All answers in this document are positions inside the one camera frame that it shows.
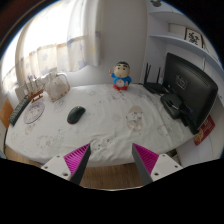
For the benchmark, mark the round decorative plate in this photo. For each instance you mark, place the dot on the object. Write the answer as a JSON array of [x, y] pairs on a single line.
[[33, 112]]

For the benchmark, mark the white wall shelf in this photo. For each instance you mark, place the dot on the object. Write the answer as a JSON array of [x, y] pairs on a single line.
[[192, 48]]

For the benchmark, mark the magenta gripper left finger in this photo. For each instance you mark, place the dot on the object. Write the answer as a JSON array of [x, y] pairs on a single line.
[[71, 166]]

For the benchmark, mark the black wifi router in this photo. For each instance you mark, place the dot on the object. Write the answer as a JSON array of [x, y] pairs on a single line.
[[155, 88]]

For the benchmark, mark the black computer mouse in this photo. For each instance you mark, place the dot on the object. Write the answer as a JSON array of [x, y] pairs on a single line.
[[75, 114]]

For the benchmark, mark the white patterned tablecloth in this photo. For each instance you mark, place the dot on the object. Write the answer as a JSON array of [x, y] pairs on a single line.
[[112, 122]]

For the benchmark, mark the framed calligraphy picture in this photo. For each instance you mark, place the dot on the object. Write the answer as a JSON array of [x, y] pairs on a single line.
[[193, 37]]

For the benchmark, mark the black keyboard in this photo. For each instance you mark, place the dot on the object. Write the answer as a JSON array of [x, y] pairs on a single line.
[[18, 111]]

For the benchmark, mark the wooden rack with bottles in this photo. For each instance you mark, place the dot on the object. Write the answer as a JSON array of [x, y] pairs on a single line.
[[34, 92]]

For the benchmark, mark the red printed card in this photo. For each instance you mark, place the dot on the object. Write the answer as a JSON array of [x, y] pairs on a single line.
[[204, 131]]

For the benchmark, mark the white sheer curtain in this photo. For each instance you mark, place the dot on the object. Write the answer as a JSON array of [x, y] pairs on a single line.
[[63, 37]]

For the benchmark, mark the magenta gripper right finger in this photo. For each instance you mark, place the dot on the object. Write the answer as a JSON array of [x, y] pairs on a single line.
[[152, 166]]

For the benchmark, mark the white floral teapot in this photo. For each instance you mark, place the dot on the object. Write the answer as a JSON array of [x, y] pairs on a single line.
[[56, 85]]

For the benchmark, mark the cartoon boy figurine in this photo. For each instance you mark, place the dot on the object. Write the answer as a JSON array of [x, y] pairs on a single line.
[[121, 76]]

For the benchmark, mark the black computer monitor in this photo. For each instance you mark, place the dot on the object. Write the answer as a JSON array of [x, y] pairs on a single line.
[[191, 92]]

